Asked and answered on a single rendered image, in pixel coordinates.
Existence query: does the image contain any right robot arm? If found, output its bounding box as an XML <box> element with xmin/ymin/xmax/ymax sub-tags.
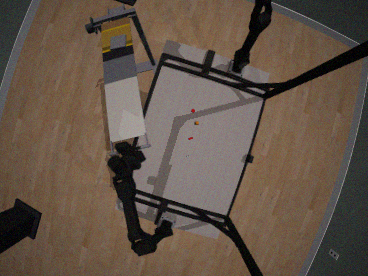
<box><xmin>232</xmin><ymin>0</ymin><xmax>272</xmax><ymax>74</ymax></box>

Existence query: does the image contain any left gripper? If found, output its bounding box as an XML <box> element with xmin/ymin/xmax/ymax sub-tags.
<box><xmin>115</xmin><ymin>141</ymin><xmax>141</xmax><ymax>170</ymax></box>

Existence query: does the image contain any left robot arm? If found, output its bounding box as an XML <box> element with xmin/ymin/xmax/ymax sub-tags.
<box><xmin>107</xmin><ymin>150</ymin><xmax>173</xmax><ymax>256</ymax></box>

